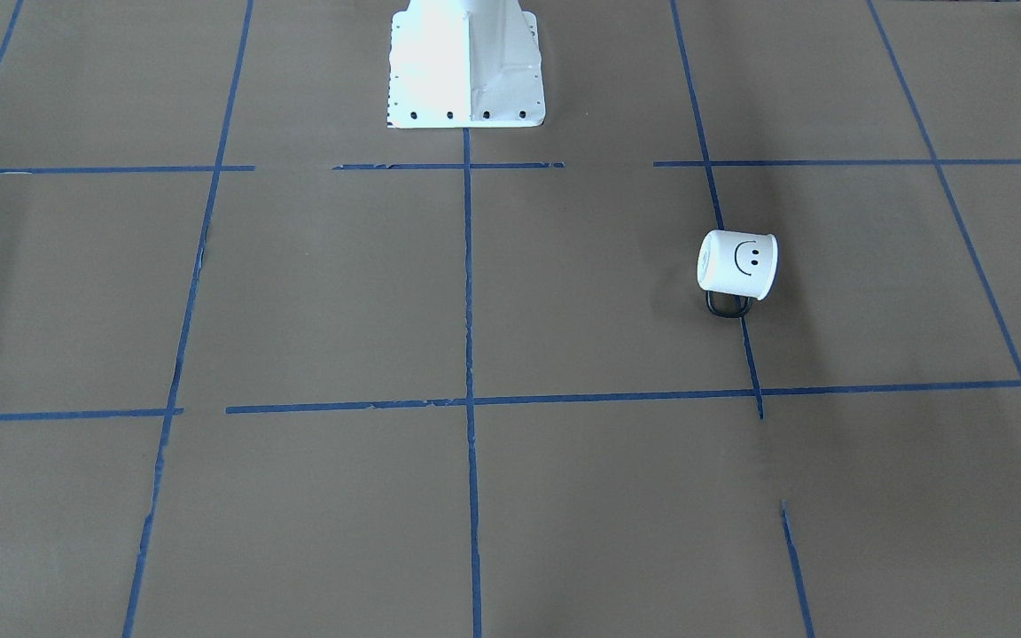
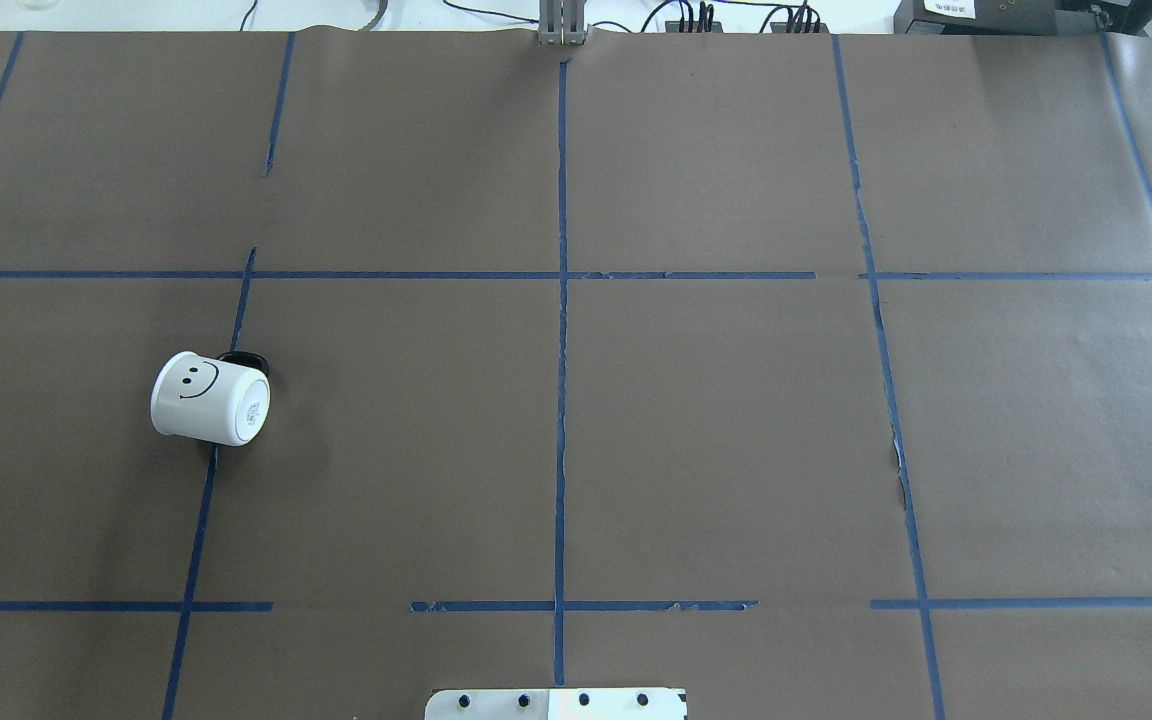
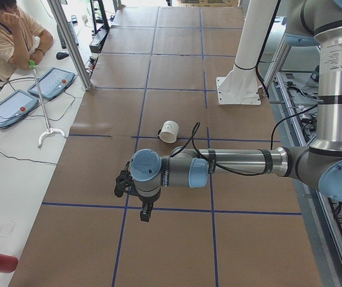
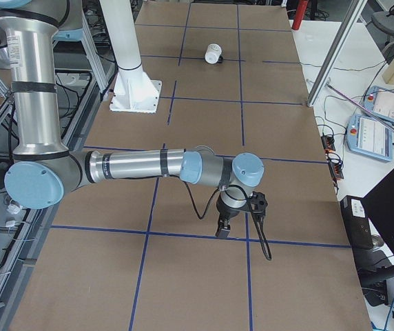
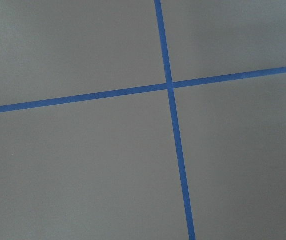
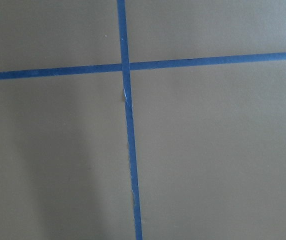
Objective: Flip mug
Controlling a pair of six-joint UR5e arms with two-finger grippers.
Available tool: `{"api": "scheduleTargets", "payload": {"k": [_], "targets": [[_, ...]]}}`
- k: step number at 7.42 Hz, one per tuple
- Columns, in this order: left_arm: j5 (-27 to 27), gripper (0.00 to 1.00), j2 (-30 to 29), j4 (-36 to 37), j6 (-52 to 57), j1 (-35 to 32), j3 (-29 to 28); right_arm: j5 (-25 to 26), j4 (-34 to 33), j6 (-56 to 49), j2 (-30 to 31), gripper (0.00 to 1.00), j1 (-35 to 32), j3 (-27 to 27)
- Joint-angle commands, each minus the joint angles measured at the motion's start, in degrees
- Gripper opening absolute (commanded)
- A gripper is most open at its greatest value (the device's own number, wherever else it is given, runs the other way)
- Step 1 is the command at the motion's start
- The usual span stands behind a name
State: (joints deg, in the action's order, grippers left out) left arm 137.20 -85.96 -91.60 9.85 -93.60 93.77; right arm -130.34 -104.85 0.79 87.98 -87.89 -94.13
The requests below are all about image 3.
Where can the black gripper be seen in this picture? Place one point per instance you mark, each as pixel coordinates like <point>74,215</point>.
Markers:
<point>147,201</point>

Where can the white mug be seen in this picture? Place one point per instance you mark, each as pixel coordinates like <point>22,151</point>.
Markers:
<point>169,131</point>

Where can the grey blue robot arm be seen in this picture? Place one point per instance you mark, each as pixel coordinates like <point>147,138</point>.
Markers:
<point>318,165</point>

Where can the far blue teach pendant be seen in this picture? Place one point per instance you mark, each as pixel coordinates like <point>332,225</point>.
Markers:
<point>54,82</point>

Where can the blue teach pendant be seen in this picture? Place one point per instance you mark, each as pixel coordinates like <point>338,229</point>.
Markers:
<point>54,82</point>
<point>15,107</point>

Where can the near blue teach pendant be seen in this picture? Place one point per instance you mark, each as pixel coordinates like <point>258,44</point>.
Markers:
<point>15,107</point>

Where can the black computer mouse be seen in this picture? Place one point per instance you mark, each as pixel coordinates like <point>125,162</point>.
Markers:
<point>61,55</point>

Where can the metal reacher grabber tool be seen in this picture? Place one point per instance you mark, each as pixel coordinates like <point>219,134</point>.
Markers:
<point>49,130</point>

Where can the seated person beige shirt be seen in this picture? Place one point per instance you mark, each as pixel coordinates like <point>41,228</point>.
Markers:
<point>22,39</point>

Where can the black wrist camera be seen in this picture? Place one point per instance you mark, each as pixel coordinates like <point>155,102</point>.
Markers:
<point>123,182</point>

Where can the white camera stand post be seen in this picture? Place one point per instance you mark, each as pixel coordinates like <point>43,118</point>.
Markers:
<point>240,86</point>

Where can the aluminium frame post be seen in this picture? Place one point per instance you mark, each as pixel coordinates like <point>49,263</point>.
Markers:
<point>61,20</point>

